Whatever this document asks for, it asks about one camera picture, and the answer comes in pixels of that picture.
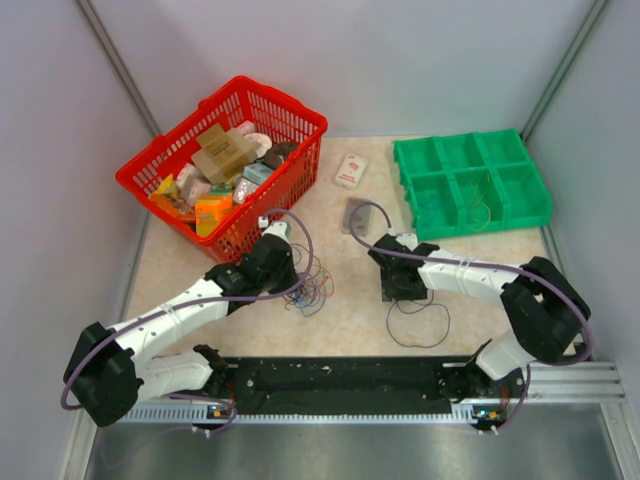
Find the yellow snack packet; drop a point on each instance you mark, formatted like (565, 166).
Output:
(167, 198)

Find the aluminium frame rail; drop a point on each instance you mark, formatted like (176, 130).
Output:
(589, 382)

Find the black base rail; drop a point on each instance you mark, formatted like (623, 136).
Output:
(337, 386)

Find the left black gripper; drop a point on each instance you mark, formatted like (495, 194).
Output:
(291, 278)

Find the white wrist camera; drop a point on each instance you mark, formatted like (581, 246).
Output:
(281, 229)
(408, 240)

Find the white red card box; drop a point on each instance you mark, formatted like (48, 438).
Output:
(351, 171)

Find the red plastic basket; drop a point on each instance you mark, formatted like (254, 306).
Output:
(276, 114)

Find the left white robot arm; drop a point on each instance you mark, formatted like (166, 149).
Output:
(114, 368)

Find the pink wrapped pack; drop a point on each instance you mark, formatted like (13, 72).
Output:
(191, 183)

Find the white slotted cable duct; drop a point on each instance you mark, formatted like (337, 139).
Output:
(178, 413)

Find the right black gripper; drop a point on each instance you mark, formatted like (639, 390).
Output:
(390, 291)

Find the white pink pouch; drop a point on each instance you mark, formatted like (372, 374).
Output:
(261, 142)

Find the green compartment tray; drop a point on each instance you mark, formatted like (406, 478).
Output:
(471, 183)

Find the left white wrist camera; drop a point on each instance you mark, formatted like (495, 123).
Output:
(281, 229)

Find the teal small box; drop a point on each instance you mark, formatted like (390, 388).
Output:
(257, 173)

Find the dark brown round item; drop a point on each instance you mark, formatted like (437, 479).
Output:
(278, 154)

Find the brown cardboard box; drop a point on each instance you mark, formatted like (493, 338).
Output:
(222, 154)

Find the orange snack box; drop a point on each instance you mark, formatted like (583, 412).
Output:
(210, 211)

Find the clear plastic card case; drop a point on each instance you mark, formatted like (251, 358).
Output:
(356, 216)

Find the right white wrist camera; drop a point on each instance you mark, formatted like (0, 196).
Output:
(408, 240)

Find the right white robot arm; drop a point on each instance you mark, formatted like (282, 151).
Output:
(548, 319)

